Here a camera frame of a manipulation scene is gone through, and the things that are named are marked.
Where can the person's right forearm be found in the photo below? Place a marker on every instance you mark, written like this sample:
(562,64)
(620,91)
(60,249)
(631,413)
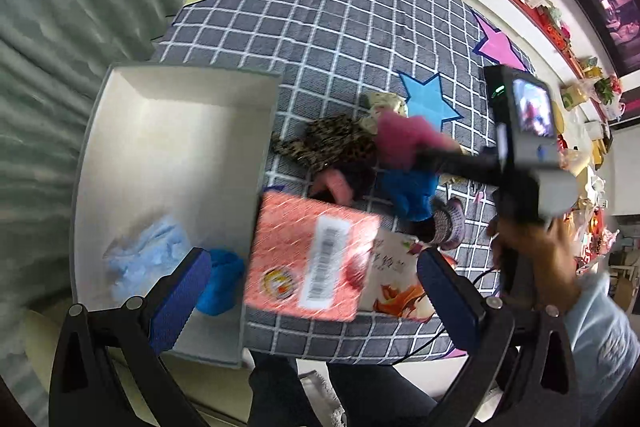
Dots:
(602,347)

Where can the leopard print scrunchie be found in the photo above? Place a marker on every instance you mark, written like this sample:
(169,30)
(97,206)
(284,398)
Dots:
(330,142)

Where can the red-topped white low shelf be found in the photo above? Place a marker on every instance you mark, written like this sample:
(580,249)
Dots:
(525,7)

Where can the pink cloth piece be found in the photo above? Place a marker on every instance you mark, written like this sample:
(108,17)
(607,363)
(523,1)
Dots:
(334,184)

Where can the pink foam sponge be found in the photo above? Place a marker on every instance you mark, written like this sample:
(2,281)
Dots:
(400,137)

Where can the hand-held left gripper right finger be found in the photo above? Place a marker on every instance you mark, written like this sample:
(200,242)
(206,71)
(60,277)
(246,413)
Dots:
(450,307)

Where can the person's dark trouser legs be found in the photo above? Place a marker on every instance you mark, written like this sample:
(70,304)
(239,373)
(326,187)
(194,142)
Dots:
(360,397)

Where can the pile of assorted packages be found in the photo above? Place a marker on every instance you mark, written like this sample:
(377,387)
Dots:
(595,217)

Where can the person's right hand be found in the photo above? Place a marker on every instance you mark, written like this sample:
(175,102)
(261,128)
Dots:
(545,257)

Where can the grey checked star blanket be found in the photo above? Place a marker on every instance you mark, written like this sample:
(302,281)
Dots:
(325,32)

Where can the green curtain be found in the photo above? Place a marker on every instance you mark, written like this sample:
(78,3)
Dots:
(75,7)

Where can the red flower bouquet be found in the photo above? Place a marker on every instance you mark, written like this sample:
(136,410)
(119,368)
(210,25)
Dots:
(607,89)

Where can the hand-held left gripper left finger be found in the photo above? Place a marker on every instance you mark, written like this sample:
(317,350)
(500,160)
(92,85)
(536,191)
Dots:
(180,302)

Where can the black cloth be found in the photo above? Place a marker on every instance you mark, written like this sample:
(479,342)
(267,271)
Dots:
(362,177)

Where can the white fox picture packet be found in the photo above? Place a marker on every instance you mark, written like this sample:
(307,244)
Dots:
(400,297)

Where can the orange-red patterned packet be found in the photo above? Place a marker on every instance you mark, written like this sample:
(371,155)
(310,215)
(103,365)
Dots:
(285,232)

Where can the light blue fluffy cloth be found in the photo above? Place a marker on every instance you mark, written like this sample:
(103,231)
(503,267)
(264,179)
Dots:
(145,252)

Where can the cream patterned scrunchie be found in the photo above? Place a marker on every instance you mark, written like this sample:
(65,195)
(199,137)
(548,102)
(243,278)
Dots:
(387,103)

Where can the white cardboard box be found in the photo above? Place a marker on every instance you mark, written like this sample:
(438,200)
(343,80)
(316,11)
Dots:
(175,157)

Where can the small blue cloth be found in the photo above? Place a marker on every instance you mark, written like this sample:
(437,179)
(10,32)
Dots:
(222,282)

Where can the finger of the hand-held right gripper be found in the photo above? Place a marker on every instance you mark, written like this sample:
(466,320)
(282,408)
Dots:
(450,164)

